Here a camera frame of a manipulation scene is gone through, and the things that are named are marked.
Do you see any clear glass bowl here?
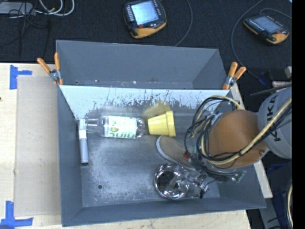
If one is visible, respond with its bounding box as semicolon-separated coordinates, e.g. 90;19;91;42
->
154;163;203;200

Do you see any yellow plastic cup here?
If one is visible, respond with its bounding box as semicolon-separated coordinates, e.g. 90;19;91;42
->
147;110;177;138

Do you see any grey metal bin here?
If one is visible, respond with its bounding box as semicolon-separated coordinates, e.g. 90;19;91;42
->
55;39;267;228

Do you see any clear plastic bottle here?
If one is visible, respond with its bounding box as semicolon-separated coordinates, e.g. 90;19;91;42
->
78;114;146;140

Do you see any silver marker pen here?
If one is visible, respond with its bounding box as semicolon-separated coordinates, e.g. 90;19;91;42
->
79;130;90;166

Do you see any pale brown flat board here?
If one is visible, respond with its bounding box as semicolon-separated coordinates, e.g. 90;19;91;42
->
13;74;63;217

